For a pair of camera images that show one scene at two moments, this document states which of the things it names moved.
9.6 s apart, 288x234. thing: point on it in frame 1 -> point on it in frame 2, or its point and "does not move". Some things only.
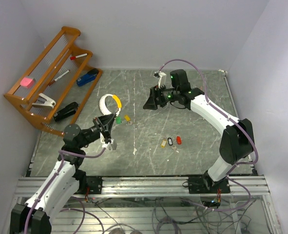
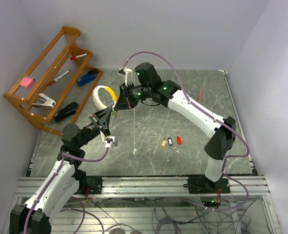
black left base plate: (95, 184) does not move
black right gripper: (155, 98) -> (124, 101)
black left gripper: (106, 121) -> (102, 114)
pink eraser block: (28, 82) does not move
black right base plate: (198, 185) does not move
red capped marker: (74, 57) does not move
